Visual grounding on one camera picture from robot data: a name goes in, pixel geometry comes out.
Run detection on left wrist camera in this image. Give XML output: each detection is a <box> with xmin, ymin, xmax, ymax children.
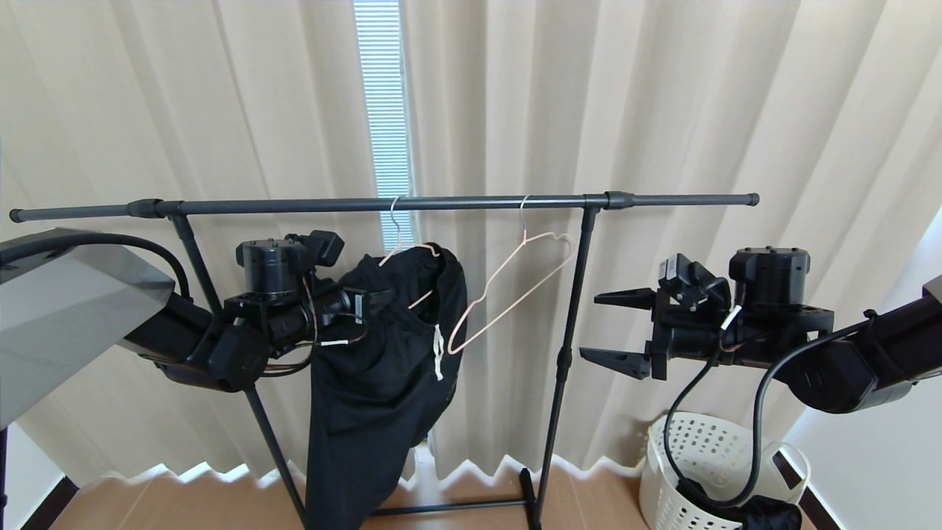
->
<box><xmin>286</xmin><ymin>230</ymin><xmax>346</xmax><ymax>272</ymax></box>

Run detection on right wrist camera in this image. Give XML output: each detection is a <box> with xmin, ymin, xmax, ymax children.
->
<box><xmin>656</xmin><ymin>253</ymin><xmax>734</xmax><ymax>314</ymax></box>

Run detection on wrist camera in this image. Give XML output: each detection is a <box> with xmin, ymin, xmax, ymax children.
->
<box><xmin>286</xmin><ymin>230</ymin><xmax>346</xmax><ymax>272</ymax></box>
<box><xmin>656</xmin><ymin>253</ymin><xmax>734</xmax><ymax>314</ymax></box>

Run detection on heap of clothes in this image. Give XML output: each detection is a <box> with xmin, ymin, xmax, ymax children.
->
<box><xmin>675</xmin><ymin>478</ymin><xmax>804</xmax><ymax>530</ymax></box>

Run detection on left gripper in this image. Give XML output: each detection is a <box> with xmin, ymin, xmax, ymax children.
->
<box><xmin>269</xmin><ymin>289</ymin><xmax>395</xmax><ymax>348</ymax></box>

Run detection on window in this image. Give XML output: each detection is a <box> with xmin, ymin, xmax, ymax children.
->
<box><xmin>352</xmin><ymin>0</ymin><xmax>435</xmax><ymax>450</ymax></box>

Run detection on black clothes rack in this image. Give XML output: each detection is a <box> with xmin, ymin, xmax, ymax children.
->
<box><xmin>9</xmin><ymin>191</ymin><xmax>760</xmax><ymax>530</ymax></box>

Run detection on black cable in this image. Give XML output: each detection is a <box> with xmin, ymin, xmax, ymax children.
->
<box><xmin>662</xmin><ymin>313</ymin><xmax>884</xmax><ymax>509</ymax></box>
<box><xmin>0</xmin><ymin>233</ymin><xmax>194</xmax><ymax>301</ymax></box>

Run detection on black shorts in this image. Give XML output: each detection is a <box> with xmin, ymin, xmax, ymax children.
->
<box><xmin>305</xmin><ymin>244</ymin><xmax>470</xmax><ymax>530</ymax></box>

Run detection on beige curtain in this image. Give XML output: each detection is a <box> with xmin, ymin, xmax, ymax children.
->
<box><xmin>0</xmin><ymin>0</ymin><xmax>417</xmax><ymax>488</ymax></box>
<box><xmin>401</xmin><ymin>0</ymin><xmax>942</xmax><ymax>481</ymax></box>

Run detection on white laundry basket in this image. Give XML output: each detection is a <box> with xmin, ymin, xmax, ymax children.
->
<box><xmin>638</xmin><ymin>412</ymin><xmax>811</xmax><ymax>530</ymax></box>

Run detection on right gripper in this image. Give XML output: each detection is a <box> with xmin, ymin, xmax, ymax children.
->
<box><xmin>578</xmin><ymin>287</ymin><xmax>738</xmax><ymax>381</ymax></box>

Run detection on pink clothes hanger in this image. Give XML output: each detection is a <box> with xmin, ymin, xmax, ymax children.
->
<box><xmin>447</xmin><ymin>195</ymin><xmax>578</xmax><ymax>356</ymax></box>
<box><xmin>378</xmin><ymin>196</ymin><xmax>443</xmax><ymax>310</ymax></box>

